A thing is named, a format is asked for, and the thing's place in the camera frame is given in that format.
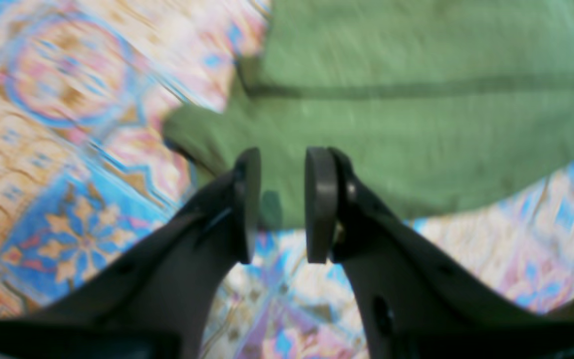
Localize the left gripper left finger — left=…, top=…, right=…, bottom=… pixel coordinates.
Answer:
left=0, top=148, right=261, bottom=359

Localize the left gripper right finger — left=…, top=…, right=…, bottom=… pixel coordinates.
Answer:
left=305, top=147, right=574, bottom=359

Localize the olive green t-shirt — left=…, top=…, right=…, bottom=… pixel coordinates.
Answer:
left=162, top=0, right=574, bottom=229

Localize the patterned tile tablecloth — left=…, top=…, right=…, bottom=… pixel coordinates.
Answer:
left=0, top=0, right=574, bottom=359

